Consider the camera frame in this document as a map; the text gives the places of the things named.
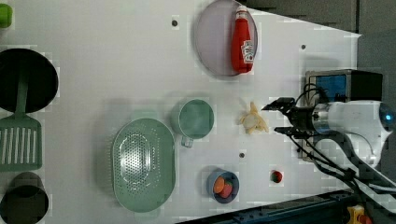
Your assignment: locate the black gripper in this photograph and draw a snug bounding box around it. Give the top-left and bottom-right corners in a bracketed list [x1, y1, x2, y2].
[263, 97, 316, 139]

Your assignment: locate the peeled toy banana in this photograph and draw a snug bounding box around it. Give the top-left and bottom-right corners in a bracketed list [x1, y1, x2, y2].
[239, 102, 269, 134]

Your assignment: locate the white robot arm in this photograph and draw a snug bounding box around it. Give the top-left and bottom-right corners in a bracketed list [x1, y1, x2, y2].
[264, 97, 395, 214]

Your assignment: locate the green mug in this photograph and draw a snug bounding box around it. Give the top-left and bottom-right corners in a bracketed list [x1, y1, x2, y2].
[171, 99, 215, 148]

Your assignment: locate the silver toaster oven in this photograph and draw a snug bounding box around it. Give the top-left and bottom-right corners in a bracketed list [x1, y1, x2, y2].
[304, 69, 393, 166]

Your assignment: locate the red toy strawberry on table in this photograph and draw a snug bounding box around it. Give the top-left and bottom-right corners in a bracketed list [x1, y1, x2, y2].
[271, 170, 283, 183]

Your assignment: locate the red ketchup bottle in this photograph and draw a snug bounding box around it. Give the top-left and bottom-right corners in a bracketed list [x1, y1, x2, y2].
[231, 6, 254, 74]

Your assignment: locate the blue small bowl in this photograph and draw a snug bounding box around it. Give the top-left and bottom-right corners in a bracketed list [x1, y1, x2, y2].
[206, 169, 239, 204]

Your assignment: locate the red toy strawberry in bowl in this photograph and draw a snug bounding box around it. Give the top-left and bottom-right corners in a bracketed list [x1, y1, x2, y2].
[219, 181, 233, 199]

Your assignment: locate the orange toy carrot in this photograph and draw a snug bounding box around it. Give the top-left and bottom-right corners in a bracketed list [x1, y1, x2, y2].
[213, 176, 225, 193]

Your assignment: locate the yellow red emergency button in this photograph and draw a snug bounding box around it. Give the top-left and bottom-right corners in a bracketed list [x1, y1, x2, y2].
[347, 205, 373, 224]

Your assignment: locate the grey round plate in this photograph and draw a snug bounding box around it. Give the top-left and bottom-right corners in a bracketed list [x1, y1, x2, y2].
[194, 0, 258, 77]

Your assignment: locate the green oval colander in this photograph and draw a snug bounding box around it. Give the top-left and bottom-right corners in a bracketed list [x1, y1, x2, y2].
[112, 118, 176, 213]

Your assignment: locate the black round pan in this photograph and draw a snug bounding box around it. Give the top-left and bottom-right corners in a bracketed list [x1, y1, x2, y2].
[0, 49, 59, 113]

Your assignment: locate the green slotted spatula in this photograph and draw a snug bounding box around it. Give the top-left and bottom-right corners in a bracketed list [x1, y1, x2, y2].
[0, 75, 42, 172]

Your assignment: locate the dark cylindrical pot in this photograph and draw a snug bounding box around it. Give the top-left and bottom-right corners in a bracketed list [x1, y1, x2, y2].
[1, 172, 50, 224]

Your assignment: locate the green cup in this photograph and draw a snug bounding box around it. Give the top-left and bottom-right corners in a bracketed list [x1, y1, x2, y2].
[0, 3, 13, 29]

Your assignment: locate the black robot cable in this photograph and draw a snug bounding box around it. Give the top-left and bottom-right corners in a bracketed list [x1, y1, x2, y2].
[288, 82, 396, 203]

